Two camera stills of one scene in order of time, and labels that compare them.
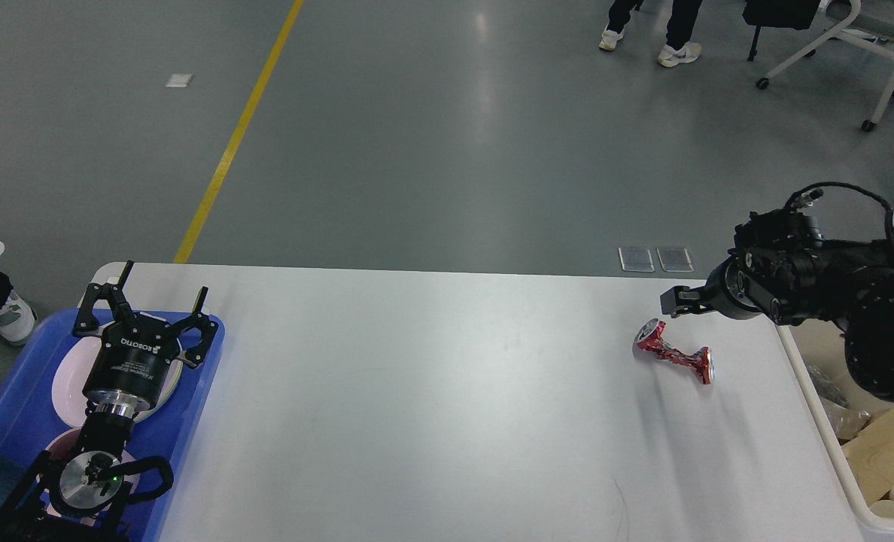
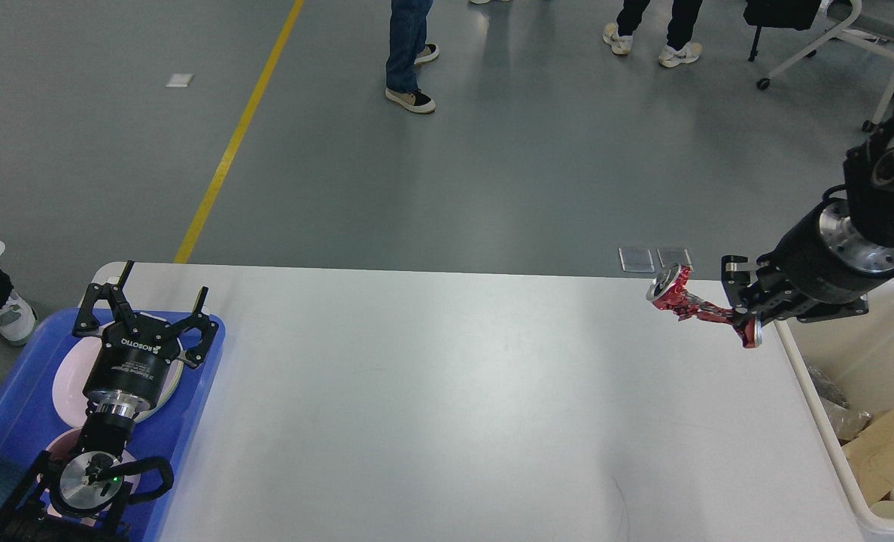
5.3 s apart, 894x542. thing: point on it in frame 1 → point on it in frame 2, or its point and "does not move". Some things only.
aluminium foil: [846, 421] does not move
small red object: [649, 339] → [668, 290]
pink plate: [72, 368] does not move
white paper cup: [892, 510] does not move
